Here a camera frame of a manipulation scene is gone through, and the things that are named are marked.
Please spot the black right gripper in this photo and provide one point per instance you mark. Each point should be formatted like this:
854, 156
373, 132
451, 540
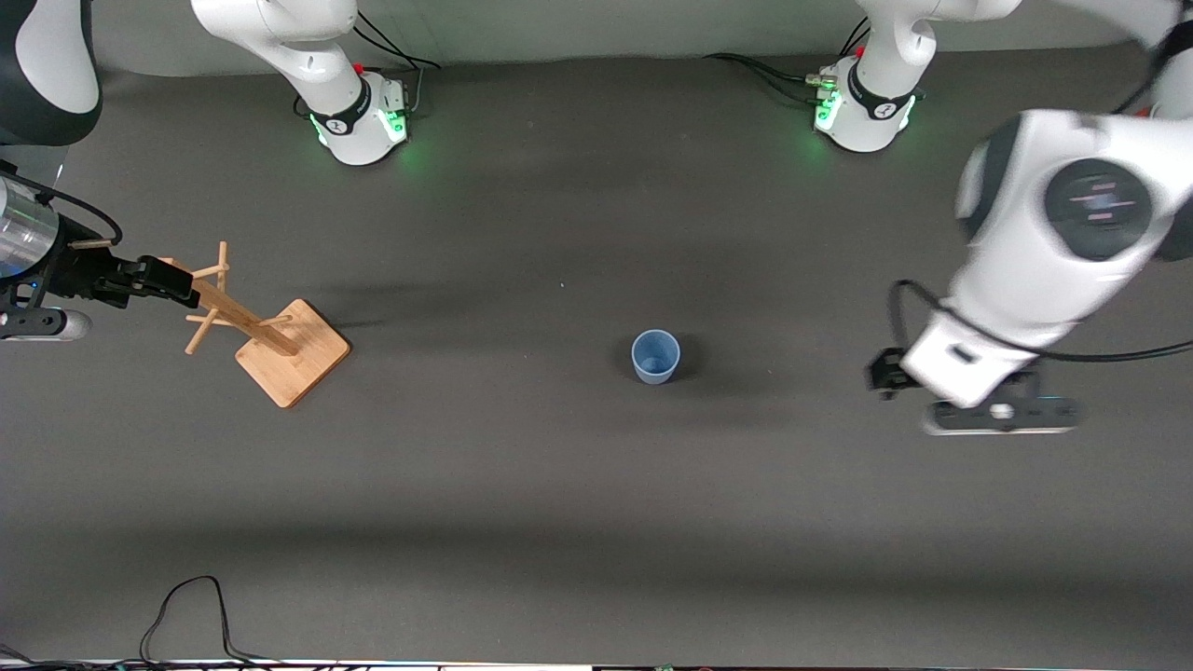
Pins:
82, 272

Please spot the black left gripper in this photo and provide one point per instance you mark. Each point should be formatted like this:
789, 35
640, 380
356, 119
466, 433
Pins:
884, 372

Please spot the light blue plastic cup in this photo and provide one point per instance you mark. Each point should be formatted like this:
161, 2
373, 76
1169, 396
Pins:
656, 357

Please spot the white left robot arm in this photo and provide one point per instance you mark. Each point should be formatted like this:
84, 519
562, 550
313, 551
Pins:
1053, 242

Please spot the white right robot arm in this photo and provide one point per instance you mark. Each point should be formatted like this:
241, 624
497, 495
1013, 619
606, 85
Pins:
308, 56

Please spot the wooden cup rack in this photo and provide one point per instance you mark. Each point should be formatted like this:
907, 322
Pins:
294, 359

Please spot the dark grey table mat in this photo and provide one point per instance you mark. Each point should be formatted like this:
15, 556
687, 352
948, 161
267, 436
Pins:
596, 466

